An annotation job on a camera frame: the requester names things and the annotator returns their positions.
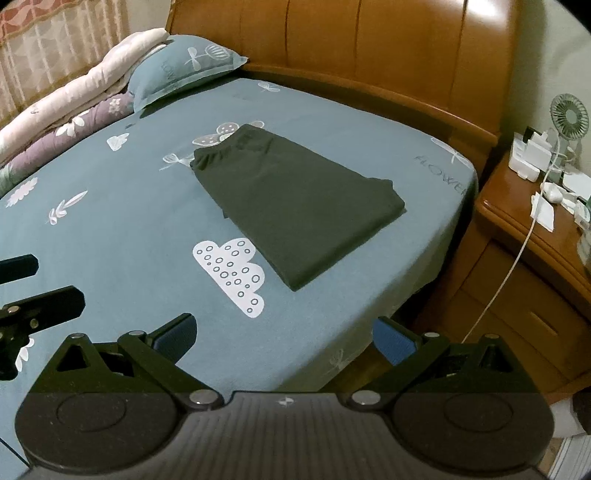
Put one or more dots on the pink patterned curtain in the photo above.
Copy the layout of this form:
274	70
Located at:
55	46

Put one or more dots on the blue floral bed sheet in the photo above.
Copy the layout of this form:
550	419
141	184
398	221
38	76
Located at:
138	230

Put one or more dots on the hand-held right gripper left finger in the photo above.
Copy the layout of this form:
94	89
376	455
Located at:
178	339

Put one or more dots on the white paper card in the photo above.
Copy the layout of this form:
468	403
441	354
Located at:
544	212

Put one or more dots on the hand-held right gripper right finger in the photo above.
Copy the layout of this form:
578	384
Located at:
392	346

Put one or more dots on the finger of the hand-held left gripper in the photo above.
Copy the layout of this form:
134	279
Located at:
55	304
18	270

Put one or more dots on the blue floral pillow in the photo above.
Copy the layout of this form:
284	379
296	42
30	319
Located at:
184	69

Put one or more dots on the white computer mouse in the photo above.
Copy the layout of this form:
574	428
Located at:
551	193

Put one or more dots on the purple floral quilt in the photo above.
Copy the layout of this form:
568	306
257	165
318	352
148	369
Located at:
92	115

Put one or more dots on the white flat box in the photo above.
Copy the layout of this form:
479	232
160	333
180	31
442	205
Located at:
577	182

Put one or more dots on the striped floor mat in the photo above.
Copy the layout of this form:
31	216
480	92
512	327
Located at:
572	457

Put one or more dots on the small white desk fan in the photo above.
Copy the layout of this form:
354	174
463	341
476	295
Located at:
569	113

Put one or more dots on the dark green pants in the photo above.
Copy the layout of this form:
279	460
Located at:
300	207

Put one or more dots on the pink floral quilt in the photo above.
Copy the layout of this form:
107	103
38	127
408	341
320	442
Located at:
78	92

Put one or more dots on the white charger box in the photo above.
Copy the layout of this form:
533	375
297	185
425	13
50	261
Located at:
531	157

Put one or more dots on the wooden bed headboard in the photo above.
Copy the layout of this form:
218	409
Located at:
369	46

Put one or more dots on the wooden nightstand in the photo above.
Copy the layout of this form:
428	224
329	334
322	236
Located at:
508	286

